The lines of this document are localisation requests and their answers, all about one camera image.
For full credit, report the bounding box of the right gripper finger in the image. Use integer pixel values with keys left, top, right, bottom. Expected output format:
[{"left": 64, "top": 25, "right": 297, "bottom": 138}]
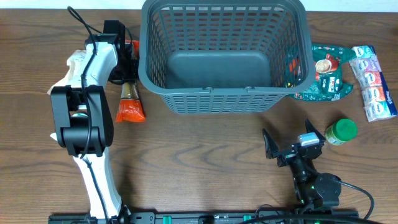
[
  {"left": 305, "top": 119, "right": 325, "bottom": 144},
  {"left": 262, "top": 129, "right": 279, "bottom": 159}
]

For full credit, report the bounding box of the orange pasta package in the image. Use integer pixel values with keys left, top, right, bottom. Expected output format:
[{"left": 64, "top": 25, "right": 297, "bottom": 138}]
[{"left": 116, "top": 40, "right": 146, "bottom": 123}]

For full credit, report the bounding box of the green coffee bag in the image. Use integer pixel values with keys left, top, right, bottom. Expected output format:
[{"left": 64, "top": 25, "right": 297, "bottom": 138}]
[{"left": 289, "top": 44, "right": 356, "bottom": 102}]

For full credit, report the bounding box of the beige paper pouch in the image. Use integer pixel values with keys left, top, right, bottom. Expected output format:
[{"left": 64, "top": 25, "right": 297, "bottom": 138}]
[{"left": 47, "top": 50, "right": 86, "bottom": 95}]

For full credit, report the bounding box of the light blue wipes packet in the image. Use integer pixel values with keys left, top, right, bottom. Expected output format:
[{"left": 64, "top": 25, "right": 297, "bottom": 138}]
[{"left": 50, "top": 113, "right": 88, "bottom": 141}]

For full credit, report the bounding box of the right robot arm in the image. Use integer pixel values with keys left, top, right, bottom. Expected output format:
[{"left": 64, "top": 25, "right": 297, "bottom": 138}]
[{"left": 262, "top": 120, "right": 341, "bottom": 210}]

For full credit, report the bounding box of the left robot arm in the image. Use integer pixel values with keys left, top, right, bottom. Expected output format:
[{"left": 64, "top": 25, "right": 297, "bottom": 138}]
[{"left": 50, "top": 33, "right": 132, "bottom": 223}]

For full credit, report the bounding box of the tissue pack multipack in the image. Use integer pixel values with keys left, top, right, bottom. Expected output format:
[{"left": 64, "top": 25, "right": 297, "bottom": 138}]
[{"left": 349, "top": 45, "right": 397, "bottom": 122}]

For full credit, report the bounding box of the green lid jar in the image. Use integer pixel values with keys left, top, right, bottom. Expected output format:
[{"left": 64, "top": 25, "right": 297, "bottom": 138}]
[{"left": 325, "top": 118, "right": 358, "bottom": 146}]

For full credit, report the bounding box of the grey plastic basket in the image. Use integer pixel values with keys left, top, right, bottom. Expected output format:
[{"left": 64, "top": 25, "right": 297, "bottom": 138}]
[{"left": 139, "top": 0, "right": 315, "bottom": 114}]

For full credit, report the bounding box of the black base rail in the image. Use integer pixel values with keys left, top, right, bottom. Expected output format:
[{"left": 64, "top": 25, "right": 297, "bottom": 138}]
[{"left": 48, "top": 210, "right": 360, "bottom": 224}]

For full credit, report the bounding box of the right black cable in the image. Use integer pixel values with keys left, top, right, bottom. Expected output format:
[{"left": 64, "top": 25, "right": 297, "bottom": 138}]
[{"left": 334, "top": 179, "right": 375, "bottom": 218}]

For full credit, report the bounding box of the black cable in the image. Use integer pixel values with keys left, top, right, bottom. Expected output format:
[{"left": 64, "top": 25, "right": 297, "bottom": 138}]
[
  {"left": 67, "top": 6, "right": 111, "bottom": 224},
  {"left": 334, "top": 179, "right": 375, "bottom": 218}
]

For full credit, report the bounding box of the left black cable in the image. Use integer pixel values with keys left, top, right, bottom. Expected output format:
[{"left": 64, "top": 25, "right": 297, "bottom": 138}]
[{"left": 67, "top": 6, "right": 111, "bottom": 224}]

